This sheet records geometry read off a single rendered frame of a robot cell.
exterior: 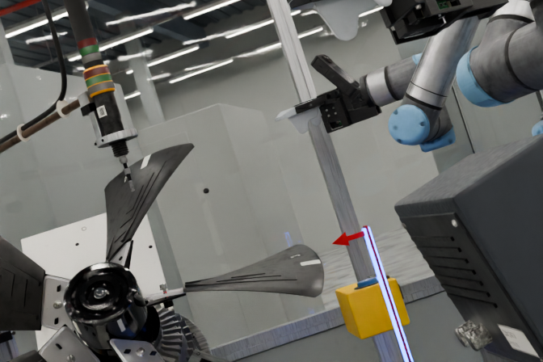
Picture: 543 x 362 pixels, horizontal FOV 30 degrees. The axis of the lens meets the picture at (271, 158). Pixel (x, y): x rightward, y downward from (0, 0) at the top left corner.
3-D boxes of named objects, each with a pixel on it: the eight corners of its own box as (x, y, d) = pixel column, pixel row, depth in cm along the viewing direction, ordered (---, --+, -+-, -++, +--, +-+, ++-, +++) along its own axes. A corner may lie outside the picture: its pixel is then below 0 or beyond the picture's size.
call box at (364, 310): (350, 338, 205) (334, 288, 205) (396, 323, 205) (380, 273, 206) (363, 347, 189) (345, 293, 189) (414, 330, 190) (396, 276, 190)
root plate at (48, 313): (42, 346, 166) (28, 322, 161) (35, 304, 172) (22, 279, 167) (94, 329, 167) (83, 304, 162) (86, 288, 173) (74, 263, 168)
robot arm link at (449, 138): (411, 157, 199) (394, 103, 200) (427, 152, 210) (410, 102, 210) (448, 144, 196) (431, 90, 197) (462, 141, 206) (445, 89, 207)
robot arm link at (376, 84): (380, 69, 204) (390, 63, 211) (359, 76, 206) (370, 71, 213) (393, 103, 204) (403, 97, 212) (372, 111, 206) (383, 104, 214)
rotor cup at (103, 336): (83, 384, 163) (60, 340, 153) (69, 313, 173) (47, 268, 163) (170, 355, 164) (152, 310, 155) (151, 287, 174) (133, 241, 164)
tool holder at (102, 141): (83, 153, 168) (66, 98, 169) (119, 145, 173) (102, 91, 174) (110, 141, 162) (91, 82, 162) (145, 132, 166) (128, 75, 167)
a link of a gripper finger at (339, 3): (307, 48, 97) (394, 20, 99) (284, -7, 98) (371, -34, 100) (302, 59, 100) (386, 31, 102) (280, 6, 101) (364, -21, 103)
